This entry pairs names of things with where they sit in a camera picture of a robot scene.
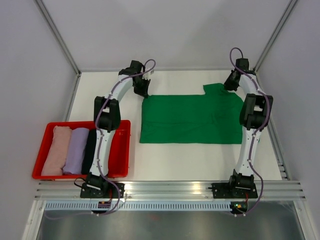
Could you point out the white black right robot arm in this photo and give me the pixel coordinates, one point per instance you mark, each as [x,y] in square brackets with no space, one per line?
[253,118]

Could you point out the aluminium frame post right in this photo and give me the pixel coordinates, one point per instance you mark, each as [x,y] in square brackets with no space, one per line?
[276,32]

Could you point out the green t shirt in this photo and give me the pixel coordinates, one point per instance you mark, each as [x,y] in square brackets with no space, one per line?
[208,118]

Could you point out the white slotted cable duct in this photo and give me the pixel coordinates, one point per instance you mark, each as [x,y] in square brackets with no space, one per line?
[140,205]

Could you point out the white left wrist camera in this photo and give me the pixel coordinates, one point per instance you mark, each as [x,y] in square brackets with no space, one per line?
[148,74]

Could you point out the aluminium frame post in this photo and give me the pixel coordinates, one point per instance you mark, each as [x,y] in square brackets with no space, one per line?
[56,34]
[276,32]

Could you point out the pink rolled t shirt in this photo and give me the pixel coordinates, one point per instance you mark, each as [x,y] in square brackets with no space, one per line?
[57,155]

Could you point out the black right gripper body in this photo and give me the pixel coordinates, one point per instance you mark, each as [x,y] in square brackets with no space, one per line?
[230,83]

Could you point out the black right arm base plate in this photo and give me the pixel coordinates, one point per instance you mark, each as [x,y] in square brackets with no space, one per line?
[224,190]

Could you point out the aluminium mounting rail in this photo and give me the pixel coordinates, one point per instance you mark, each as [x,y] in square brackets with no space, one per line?
[273,190]

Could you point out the black rolled t shirt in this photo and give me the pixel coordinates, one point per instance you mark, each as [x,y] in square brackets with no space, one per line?
[89,152]

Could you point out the red plastic bin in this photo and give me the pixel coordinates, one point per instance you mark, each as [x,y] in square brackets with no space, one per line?
[118,163]

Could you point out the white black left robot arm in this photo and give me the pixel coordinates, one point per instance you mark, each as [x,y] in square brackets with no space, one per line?
[107,119]

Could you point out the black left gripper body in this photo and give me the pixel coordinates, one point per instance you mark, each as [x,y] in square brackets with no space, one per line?
[142,86]

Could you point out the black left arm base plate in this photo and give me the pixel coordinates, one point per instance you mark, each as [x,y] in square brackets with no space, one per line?
[107,191]

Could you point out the aluminium frame post left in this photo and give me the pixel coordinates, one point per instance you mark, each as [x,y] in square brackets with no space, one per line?
[56,34]

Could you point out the lavender rolled t shirt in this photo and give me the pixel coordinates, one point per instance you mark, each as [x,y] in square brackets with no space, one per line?
[76,151]

